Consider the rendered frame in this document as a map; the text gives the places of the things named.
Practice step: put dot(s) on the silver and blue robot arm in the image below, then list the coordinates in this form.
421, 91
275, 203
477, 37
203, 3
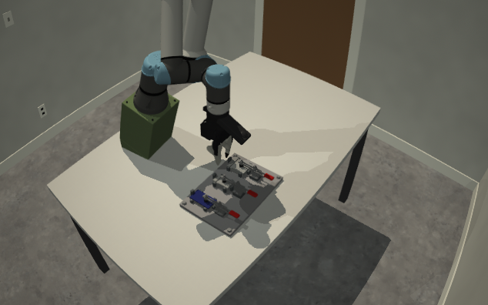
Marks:
175, 67

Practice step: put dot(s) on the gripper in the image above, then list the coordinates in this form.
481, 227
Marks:
211, 130

